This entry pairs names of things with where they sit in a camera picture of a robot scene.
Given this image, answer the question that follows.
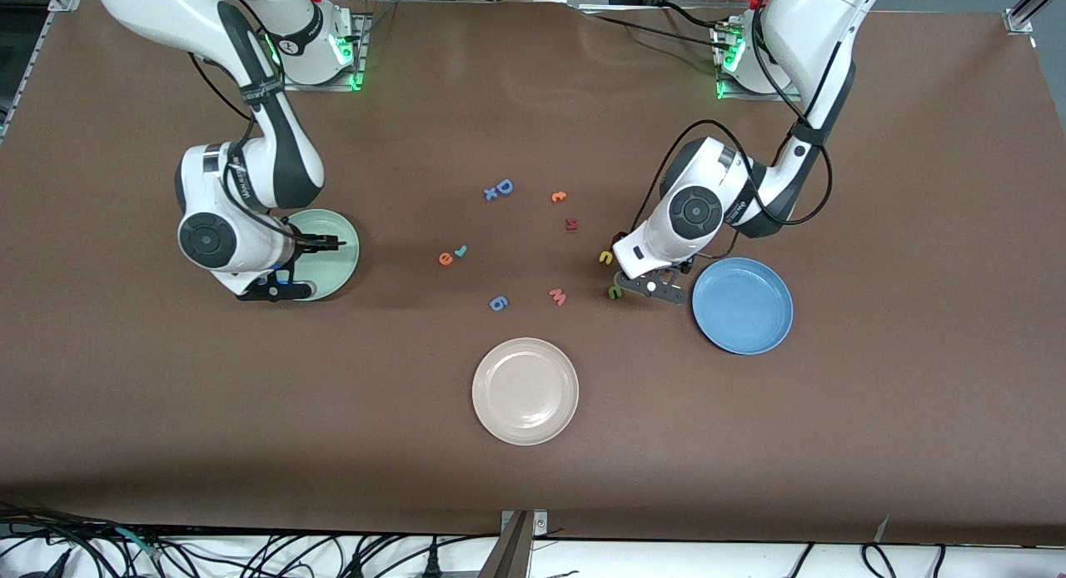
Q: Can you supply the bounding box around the pale green plate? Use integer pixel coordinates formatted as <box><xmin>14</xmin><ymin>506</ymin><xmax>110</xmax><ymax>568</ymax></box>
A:
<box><xmin>283</xmin><ymin>209</ymin><xmax>361</xmax><ymax>302</ymax></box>

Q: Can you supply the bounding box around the blue plate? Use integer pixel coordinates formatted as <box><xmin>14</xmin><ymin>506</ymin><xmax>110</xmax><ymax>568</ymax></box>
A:
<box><xmin>691</xmin><ymin>257</ymin><xmax>795</xmax><ymax>356</ymax></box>

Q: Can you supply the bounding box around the beige plate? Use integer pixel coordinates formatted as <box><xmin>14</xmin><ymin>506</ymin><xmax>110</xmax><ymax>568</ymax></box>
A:
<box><xmin>471</xmin><ymin>337</ymin><xmax>580</xmax><ymax>446</ymax></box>

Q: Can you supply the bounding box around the dark support beam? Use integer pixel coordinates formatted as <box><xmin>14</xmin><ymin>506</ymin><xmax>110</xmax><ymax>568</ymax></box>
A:
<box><xmin>478</xmin><ymin>513</ymin><xmax>534</xmax><ymax>578</ymax></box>

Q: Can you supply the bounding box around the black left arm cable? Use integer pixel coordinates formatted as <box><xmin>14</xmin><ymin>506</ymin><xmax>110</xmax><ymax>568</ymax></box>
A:
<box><xmin>631</xmin><ymin>118</ymin><xmax>834</xmax><ymax>258</ymax></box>

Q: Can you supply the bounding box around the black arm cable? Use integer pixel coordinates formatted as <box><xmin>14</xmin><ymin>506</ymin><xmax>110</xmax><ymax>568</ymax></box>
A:
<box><xmin>187</xmin><ymin>0</ymin><xmax>351</xmax><ymax>267</ymax></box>
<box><xmin>631</xmin><ymin>118</ymin><xmax>834</xmax><ymax>258</ymax></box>

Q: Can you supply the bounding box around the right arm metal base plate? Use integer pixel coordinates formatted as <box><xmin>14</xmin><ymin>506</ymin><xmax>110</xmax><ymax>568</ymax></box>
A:
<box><xmin>276</xmin><ymin>13</ymin><xmax>368</xmax><ymax>92</ymax></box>

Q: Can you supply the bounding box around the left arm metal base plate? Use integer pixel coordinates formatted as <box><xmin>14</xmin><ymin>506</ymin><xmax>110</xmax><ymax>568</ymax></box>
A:
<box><xmin>715</xmin><ymin>22</ymin><xmax>804</xmax><ymax>102</ymax></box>

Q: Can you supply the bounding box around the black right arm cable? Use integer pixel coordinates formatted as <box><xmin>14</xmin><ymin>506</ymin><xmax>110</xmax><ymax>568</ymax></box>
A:
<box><xmin>187</xmin><ymin>0</ymin><xmax>351</xmax><ymax>267</ymax></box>

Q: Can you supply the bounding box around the black cable on table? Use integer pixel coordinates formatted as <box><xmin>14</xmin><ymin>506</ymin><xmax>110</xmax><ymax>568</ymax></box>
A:
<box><xmin>656</xmin><ymin>2</ymin><xmax>727</xmax><ymax>29</ymax></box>
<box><xmin>579</xmin><ymin>12</ymin><xmax>724</xmax><ymax>44</ymax></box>

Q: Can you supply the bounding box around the silver table edge bracket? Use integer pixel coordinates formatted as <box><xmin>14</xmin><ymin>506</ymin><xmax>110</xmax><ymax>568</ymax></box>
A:
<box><xmin>501</xmin><ymin>510</ymin><xmax>550</xmax><ymax>539</ymax></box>

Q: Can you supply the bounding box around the black looped floor cable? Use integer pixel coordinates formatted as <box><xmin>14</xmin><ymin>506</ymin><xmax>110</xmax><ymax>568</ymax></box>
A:
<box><xmin>860</xmin><ymin>542</ymin><xmax>899</xmax><ymax>578</ymax></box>

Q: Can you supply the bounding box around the cable with teal plug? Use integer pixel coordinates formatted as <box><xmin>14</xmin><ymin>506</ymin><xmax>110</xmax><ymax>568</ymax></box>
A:
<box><xmin>112</xmin><ymin>524</ymin><xmax>163</xmax><ymax>562</ymax></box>

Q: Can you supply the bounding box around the black floor cable bundle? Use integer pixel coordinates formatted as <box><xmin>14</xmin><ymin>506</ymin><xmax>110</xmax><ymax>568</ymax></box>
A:
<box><xmin>0</xmin><ymin>501</ymin><xmax>501</xmax><ymax>578</ymax></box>

